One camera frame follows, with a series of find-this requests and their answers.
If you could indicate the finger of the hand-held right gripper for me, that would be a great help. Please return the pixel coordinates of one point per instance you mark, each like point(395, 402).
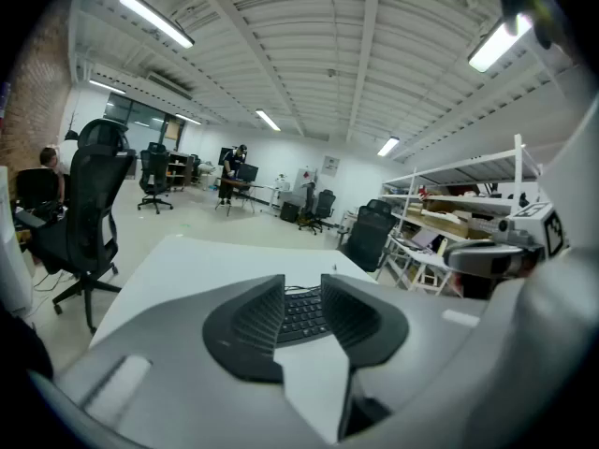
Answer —
point(465, 257)

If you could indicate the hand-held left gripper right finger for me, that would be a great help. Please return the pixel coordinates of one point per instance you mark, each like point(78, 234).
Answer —
point(365, 325)

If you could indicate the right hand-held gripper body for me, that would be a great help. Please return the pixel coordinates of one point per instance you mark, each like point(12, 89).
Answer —
point(538, 232)

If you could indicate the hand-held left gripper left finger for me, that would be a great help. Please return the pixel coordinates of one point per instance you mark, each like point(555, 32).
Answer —
point(243, 335)

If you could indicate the black keyboard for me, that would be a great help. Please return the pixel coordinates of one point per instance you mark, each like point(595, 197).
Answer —
point(302, 316)

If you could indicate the pink laptop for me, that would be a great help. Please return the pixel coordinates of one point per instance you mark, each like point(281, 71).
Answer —
point(425, 240)

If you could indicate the white folding table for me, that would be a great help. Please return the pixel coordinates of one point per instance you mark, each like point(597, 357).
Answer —
point(421, 257)

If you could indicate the white metal shelving rack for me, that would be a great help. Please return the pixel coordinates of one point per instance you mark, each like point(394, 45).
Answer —
point(468, 166)

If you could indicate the black box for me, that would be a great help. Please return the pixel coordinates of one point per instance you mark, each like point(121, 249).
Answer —
point(289, 212)

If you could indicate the long ceiling light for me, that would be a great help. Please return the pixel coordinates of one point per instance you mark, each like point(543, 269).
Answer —
point(154, 17)
point(388, 146)
point(267, 120)
point(496, 45)

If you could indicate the white standing desk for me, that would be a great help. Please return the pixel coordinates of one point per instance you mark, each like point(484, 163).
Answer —
point(273, 190)

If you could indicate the wooden desk with black legs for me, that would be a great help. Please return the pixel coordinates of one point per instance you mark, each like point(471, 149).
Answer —
point(238, 184)

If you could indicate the white printer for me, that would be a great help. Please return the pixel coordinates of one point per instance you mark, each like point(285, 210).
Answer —
point(282, 181)

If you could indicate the white cabinet with red sticker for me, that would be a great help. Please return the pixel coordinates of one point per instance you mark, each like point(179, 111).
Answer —
point(306, 178)

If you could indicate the black computer monitor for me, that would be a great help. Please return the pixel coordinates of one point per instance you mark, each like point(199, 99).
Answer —
point(248, 172)

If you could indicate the dark open bookshelf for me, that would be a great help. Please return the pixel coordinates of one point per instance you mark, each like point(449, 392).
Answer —
point(180, 169)

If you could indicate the black high-back mesh office chair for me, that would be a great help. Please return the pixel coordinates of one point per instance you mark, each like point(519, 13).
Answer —
point(89, 204)

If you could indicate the large window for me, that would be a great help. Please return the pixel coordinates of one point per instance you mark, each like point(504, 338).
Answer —
point(135, 120)

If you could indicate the black office chair grey frame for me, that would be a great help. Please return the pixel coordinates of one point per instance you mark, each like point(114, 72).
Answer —
point(308, 204)

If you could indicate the wall poster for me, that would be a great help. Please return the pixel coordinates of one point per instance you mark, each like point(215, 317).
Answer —
point(330, 165)

